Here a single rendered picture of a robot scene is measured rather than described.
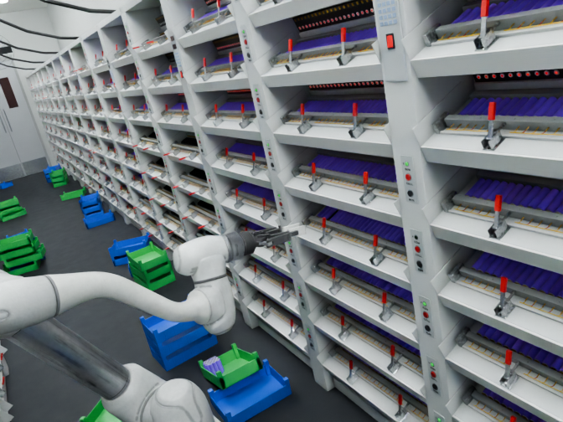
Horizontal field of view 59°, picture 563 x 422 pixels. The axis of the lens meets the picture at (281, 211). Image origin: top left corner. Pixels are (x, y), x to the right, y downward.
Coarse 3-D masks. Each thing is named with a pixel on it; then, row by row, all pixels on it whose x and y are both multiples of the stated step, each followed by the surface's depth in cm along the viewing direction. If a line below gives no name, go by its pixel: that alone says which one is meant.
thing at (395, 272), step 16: (320, 208) 191; (288, 224) 185; (304, 224) 186; (304, 240) 182; (336, 240) 170; (336, 256) 168; (352, 256) 158; (368, 256) 154; (384, 256) 150; (400, 256) 146; (368, 272) 155; (384, 272) 145; (400, 272) 141
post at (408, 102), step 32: (416, 0) 107; (416, 96) 112; (416, 160) 118; (416, 224) 126; (448, 256) 128; (416, 288) 134; (416, 320) 139; (448, 320) 132; (448, 384) 137; (448, 416) 142
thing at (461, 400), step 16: (464, 384) 141; (480, 384) 143; (464, 400) 139; (480, 400) 137; (496, 400) 135; (464, 416) 138; (480, 416) 136; (496, 416) 133; (512, 416) 124; (528, 416) 128
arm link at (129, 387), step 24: (0, 336) 119; (24, 336) 123; (48, 336) 126; (72, 336) 133; (48, 360) 129; (72, 360) 132; (96, 360) 137; (96, 384) 139; (120, 384) 143; (144, 384) 147; (120, 408) 143
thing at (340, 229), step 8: (312, 216) 185; (320, 224) 181; (328, 224) 175; (336, 224) 173; (344, 232) 168; (352, 232) 164; (360, 232) 162; (352, 240) 163; (368, 240) 158; (384, 240) 152; (392, 248) 148; (400, 248) 145
